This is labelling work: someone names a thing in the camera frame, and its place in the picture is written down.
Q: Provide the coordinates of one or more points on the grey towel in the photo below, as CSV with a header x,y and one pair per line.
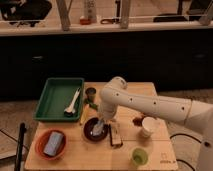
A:
x,y
97,129

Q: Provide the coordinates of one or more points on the dark purple bowl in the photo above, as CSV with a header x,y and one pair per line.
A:
x,y
88,127

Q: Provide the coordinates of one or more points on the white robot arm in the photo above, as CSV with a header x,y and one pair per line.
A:
x,y
194,115

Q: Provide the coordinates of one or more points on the red small bowl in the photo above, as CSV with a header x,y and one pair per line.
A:
x,y
84,21

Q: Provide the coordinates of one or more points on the orange bowl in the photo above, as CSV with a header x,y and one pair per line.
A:
x,y
42,141

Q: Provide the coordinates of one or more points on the dark brown cup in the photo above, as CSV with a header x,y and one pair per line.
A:
x,y
91,94

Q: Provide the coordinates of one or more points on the green small object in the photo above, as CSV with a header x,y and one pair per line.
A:
x,y
93,106

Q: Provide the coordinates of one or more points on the white brush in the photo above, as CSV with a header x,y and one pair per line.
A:
x,y
70,109

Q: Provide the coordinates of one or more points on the small brown object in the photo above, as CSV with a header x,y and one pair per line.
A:
x,y
137,121

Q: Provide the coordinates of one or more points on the green plastic tray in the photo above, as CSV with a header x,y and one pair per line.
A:
x,y
56,96

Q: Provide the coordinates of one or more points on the black rectangular block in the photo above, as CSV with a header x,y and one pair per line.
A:
x,y
115,138

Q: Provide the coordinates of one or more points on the white paper cup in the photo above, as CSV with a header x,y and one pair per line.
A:
x,y
149,126

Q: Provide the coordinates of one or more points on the green cup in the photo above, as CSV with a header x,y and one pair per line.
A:
x,y
139,157

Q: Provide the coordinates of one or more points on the black pole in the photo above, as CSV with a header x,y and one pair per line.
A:
x,y
22,130

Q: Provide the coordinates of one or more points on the black office chair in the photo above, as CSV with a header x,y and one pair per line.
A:
x,y
30,12

